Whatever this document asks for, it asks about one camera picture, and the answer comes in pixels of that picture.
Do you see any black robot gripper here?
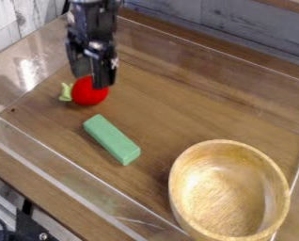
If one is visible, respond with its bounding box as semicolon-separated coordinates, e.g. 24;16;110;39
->
66;0;122;89

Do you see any red plush strawberry toy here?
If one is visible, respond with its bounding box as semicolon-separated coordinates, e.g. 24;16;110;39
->
59;75;110;105

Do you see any green rectangular block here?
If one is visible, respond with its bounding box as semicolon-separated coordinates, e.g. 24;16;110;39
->
83;114;140;166

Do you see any clear acrylic front barrier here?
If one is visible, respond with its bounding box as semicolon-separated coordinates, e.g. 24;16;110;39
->
0;118;191;241

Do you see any wooden bowl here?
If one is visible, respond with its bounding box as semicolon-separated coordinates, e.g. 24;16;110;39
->
168;139;290;241

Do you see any black clamp with screw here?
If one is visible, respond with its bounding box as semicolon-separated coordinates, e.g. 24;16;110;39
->
15;210;59;241

